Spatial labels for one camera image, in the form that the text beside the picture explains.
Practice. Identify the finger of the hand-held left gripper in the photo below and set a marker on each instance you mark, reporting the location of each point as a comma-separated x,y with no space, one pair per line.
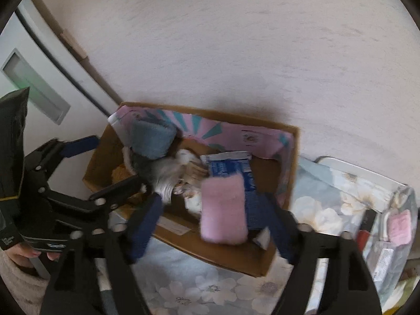
108,193
70,147

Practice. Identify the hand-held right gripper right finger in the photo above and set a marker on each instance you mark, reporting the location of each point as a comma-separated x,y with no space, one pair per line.
279,233

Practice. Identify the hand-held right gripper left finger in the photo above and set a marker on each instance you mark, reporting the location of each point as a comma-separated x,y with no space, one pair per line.
144,233

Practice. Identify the pink printed cardboard box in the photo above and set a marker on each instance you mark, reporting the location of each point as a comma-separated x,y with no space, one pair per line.
249,256

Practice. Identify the grey white fuzzy sock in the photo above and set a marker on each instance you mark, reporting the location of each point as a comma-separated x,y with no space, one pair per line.
157,172

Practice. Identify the pink fuzzy sock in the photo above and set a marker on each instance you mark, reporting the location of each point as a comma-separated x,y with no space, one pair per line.
223,210

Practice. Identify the blue wet wipe packet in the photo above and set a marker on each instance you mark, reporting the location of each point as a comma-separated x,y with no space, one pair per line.
226,167

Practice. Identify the person's left forearm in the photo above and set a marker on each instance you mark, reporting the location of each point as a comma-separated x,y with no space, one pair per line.
19,285

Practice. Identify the person's left hand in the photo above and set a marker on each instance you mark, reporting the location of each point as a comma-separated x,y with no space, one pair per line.
23,254

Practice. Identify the white door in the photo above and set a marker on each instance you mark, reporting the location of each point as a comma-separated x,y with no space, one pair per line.
49,82

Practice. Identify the floral grey tablecloth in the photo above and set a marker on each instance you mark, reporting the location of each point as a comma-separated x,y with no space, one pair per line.
203,285

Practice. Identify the red black item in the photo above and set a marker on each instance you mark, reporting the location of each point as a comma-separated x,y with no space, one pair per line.
366,233

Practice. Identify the wooden door trim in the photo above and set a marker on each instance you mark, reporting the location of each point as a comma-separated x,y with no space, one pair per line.
72,47

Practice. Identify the small pink packet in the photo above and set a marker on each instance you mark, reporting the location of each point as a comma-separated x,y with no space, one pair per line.
398,226

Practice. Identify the yellow green floral blanket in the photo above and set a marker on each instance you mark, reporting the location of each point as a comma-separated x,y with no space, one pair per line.
407,287

